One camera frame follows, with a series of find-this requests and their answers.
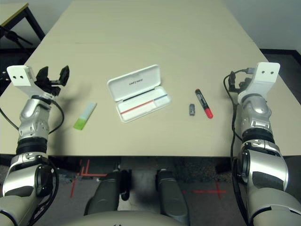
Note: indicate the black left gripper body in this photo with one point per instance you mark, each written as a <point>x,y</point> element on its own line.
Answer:
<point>50,87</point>

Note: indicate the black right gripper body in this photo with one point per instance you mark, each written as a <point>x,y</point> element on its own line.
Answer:
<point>243,85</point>

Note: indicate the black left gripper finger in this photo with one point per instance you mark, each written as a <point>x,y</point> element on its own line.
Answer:
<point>42,74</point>
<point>64,75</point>

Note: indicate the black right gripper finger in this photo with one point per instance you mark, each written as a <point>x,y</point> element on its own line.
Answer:
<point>232,81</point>

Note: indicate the red-capped black whiteboard marker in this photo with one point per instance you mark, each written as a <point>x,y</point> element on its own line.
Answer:
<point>203,103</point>

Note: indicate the small dark eraser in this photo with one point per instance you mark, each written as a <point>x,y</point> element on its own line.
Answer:
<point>192,110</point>

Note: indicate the white plastic pencil case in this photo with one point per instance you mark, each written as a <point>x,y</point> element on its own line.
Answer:
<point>138,91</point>

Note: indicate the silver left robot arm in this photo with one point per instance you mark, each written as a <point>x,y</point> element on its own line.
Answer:
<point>30,117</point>

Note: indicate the black tripod stand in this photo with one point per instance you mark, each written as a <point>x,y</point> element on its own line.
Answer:
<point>14,36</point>

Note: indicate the black table leg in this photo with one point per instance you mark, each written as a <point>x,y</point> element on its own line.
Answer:
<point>63,164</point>
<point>225,166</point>

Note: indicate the red floor tape lines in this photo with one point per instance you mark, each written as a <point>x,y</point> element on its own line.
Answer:
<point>83,171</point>

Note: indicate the grey robot left leg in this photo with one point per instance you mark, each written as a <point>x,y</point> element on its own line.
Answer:
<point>105,195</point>

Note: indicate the grey robot leg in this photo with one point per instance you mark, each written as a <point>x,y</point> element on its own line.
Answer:
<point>171,195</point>
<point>105,195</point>

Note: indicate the grey robot right leg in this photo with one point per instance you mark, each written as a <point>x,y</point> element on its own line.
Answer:
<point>171,195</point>

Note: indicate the grey robot torso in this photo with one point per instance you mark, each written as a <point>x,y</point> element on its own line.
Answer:
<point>127,220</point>

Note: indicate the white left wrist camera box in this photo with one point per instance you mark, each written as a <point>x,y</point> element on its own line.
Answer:
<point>20,75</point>

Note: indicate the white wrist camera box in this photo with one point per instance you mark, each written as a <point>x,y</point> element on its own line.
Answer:
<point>20,75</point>
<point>266,73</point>

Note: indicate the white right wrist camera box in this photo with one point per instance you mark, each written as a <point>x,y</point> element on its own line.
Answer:
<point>266,73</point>

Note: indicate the beige side table black frame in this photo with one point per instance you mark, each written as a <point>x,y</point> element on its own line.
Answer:
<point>14,14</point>

